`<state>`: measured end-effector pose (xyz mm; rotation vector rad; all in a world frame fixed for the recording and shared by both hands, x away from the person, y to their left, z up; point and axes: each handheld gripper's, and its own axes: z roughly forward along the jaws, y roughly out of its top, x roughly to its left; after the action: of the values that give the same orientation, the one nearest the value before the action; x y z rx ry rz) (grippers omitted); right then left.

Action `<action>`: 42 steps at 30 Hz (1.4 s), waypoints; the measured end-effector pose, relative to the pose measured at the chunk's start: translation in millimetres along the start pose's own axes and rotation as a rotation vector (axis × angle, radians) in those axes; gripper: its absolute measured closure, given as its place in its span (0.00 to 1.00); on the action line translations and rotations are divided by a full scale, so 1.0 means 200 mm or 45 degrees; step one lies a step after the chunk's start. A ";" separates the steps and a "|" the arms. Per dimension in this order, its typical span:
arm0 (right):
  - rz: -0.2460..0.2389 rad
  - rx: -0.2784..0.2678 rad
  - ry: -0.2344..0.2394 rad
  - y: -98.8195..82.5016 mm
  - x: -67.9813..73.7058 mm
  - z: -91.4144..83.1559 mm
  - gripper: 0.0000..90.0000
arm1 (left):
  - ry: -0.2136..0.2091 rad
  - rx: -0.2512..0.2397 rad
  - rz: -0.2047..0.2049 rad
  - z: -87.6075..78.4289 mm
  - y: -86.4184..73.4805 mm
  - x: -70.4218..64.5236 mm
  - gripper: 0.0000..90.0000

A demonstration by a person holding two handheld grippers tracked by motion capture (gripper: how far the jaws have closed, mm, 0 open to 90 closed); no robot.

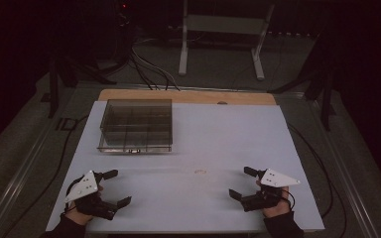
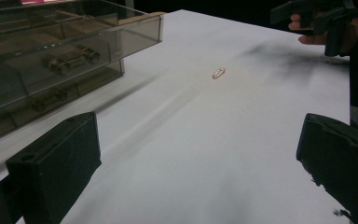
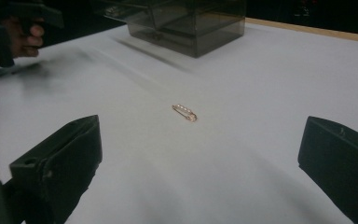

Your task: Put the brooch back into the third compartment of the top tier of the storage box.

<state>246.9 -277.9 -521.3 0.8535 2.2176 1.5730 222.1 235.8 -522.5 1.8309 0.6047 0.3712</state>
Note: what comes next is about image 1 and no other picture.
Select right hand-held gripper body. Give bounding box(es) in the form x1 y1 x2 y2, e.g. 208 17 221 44
240 168 302 213

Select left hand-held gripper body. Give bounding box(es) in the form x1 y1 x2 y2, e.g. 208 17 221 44
63 170 119 221

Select person's right hand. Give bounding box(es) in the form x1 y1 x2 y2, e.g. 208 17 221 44
262 185 292 219

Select person's left hand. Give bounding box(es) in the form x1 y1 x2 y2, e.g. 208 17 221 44
64 205 95 227

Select white table cover sheet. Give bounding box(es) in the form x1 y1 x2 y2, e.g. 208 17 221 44
45 100 326 234

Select clear plastic compartment box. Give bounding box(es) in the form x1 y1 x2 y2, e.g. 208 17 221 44
96 98 174 155

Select black tripod stand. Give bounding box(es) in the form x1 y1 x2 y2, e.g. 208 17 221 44
267 32 343 132
47 55 118 120

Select white metal stand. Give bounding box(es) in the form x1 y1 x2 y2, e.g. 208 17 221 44
178 0 276 81

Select dark equipment with red light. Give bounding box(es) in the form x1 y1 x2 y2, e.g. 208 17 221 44
112 0 135 64

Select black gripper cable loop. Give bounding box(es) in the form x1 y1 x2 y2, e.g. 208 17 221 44
279 188 297 210

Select long black cable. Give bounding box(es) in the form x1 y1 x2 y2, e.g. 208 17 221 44
287 123 348 238
0 114 90 238

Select black floor cable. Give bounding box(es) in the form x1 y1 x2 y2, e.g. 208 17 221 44
128 52 167 91

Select white floor cable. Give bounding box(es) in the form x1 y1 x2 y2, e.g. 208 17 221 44
131 49 182 91

